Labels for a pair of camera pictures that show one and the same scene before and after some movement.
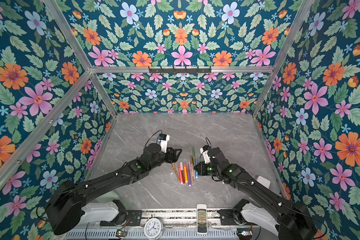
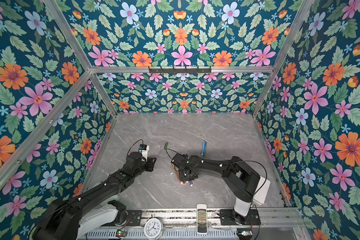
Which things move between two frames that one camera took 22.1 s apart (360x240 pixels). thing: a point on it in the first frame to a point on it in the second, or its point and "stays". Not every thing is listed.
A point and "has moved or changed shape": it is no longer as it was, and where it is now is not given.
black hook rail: x=180 y=69 stays
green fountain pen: x=194 y=155 to x=205 y=149
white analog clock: x=153 y=228 stays
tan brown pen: x=173 y=166 stays
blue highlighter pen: x=196 y=173 has moved or changed shape
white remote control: x=202 y=228 stays
